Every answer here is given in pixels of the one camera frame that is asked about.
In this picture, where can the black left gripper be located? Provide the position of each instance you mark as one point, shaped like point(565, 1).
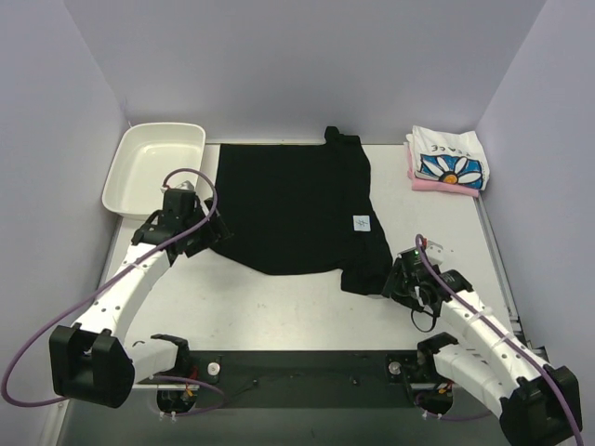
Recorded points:
point(204, 228)

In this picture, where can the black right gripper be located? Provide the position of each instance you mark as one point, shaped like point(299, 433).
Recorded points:
point(397, 284)

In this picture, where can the white plastic bin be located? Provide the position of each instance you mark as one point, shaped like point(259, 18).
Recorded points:
point(146, 154)

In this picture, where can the black t shirt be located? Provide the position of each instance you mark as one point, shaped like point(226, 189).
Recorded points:
point(303, 209)

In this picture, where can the white daisy print t shirt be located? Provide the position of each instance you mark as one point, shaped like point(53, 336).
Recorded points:
point(456, 159)

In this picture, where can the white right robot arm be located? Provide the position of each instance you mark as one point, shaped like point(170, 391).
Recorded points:
point(534, 402)

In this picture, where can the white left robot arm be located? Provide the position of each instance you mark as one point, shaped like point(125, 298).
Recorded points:
point(89, 359)

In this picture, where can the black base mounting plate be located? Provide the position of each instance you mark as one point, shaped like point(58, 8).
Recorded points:
point(326, 379)

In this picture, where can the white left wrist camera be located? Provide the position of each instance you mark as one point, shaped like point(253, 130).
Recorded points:
point(184, 185)

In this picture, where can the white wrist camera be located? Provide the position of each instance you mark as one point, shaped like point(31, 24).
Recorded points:
point(434, 252)
point(184, 185)

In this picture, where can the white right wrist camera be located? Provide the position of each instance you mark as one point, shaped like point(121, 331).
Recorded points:
point(434, 252)

